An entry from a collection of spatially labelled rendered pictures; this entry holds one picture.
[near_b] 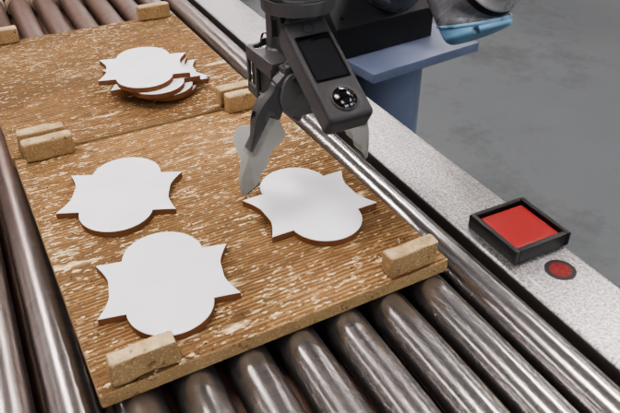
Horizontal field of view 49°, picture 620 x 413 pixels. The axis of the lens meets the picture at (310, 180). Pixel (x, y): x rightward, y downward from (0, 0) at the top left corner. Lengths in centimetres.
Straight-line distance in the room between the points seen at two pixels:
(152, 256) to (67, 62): 55
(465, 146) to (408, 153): 189
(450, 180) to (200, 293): 36
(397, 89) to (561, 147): 160
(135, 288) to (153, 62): 47
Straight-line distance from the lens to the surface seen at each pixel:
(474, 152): 275
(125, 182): 81
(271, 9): 64
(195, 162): 84
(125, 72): 102
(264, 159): 68
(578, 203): 256
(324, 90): 61
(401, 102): 138
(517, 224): 77
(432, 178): 85
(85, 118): 98
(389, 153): 90
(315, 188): 77
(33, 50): 124
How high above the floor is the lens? 137
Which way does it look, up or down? 33 degrees down
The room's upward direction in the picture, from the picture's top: straight up
